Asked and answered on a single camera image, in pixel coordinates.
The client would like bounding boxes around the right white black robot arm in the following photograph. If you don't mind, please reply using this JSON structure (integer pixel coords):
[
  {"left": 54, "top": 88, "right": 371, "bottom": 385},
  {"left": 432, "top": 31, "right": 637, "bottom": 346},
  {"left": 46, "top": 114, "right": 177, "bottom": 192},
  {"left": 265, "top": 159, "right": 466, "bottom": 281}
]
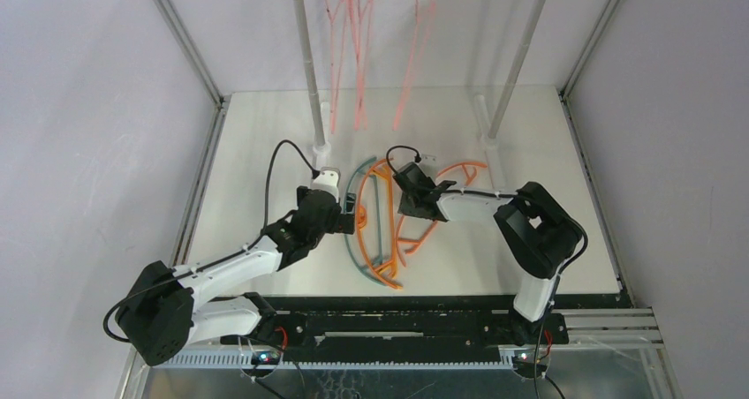
[{"left": 394, "top": 162, "right": 589, "bottom": 343}]

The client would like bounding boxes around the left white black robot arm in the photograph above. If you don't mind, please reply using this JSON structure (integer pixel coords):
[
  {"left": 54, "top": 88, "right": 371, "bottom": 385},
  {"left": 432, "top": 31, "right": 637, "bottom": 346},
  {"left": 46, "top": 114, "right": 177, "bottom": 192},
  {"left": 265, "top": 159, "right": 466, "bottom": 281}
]
[{"left": 115, "top": 186, "right": 356, "bottom": 366}]

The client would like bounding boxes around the large orange plastic hanger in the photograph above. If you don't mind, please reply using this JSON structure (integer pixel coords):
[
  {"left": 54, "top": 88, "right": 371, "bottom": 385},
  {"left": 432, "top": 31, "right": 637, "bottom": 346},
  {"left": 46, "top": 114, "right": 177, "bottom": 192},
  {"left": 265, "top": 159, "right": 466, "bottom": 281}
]
[{"left": 395, "top": 160, "right": 488, "bottom": 267}]

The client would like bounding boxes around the orange plastic hanger left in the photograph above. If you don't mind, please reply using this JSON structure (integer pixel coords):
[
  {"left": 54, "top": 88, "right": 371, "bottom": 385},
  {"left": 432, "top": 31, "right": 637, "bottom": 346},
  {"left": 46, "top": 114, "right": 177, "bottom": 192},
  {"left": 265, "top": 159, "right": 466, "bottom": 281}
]
[{"left": 349, "top": 156, "right": 404, "bottom": 291}]

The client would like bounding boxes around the white hanger rack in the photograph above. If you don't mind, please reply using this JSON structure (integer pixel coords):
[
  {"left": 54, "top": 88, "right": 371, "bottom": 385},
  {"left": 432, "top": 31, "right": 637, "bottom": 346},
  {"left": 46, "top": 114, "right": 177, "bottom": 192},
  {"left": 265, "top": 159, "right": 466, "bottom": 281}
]
[{"left": 293, "top": 0, "right": 547, "bottom": 156}]

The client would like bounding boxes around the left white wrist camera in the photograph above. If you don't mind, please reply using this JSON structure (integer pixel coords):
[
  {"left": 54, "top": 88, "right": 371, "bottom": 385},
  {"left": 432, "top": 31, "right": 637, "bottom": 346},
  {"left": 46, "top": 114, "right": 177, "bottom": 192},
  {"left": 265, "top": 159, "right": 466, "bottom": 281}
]
[{"left": 310, "top": 168, "right": 340, "bottom": 202}]

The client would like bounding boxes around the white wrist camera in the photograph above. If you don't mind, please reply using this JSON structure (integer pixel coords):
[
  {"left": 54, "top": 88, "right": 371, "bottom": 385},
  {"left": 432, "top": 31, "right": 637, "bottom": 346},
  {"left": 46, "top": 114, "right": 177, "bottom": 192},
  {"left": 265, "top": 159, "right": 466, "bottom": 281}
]
[
  {"left": 420, "top": 154, "right": 438, "bottom": 165},
  {"left": 310, "top": 168, "right": 340, "bottom": 202}
]

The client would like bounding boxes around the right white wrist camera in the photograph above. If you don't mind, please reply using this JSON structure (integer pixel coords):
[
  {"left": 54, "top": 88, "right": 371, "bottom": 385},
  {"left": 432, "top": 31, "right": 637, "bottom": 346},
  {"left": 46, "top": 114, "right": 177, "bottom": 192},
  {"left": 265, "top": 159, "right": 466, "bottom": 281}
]
[{"left": 420, "top": 154, "right": 438, "bottom": 165}]

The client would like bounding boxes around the left black camera cable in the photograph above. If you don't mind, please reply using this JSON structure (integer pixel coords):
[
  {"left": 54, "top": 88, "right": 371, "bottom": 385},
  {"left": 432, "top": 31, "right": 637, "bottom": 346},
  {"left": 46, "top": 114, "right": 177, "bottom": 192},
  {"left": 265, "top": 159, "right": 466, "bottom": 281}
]
[{"left": 102, "top": 139, "right": 322, "bottom": 345}]

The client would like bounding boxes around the black camera cable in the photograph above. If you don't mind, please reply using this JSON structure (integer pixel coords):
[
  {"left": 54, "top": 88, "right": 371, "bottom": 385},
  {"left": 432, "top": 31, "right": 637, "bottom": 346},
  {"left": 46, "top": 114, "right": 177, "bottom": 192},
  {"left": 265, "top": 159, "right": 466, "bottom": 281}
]
[
  {"left": 384, "top": 145, "right": 588, "bottom": 350},
  {"left": 102, "top": 139, "right": 322, "bottom": 345}
]

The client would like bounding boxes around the aluminium frame post left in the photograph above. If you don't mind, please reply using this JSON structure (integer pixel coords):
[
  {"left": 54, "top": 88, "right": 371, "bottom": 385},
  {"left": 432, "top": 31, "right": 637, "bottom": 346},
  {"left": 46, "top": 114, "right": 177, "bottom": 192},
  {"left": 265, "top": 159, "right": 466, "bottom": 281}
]
[{"left": 152, "top": 0, "right": 226, "bottom": 266}]

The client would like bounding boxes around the aluminium frame post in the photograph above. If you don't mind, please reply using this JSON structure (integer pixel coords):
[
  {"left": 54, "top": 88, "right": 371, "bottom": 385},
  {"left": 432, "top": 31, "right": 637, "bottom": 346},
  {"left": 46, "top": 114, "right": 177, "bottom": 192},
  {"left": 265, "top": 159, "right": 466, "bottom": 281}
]
[
  {"left": 559, "top": 0, "right": 635, "bottom": 245},
  {"left": 152, "top": 0, "right": 226, "bottom": 266}
]

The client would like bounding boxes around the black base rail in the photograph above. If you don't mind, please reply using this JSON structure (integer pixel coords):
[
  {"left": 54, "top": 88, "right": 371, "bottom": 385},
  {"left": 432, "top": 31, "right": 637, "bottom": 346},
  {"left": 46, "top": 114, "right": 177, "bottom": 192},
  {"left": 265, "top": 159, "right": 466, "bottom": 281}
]
[{"left": 219, "top": 295, "right": 570, "bottom": 365}]

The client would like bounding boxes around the right black camera cable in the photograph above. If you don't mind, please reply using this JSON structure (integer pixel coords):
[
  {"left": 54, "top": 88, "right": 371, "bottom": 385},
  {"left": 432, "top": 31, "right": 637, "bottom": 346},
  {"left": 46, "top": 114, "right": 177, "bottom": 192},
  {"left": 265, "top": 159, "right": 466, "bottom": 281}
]
[{"left": 384, "top": 145, "right": 588, "bottom": 350}]

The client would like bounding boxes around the aluminium frame post right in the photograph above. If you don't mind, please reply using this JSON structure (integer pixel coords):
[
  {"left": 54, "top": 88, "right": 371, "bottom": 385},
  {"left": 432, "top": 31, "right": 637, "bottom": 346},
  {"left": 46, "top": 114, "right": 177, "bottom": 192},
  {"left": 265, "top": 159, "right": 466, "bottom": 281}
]
[{"left": 559, "top": 0, "right": 635, "bottom": 245}]

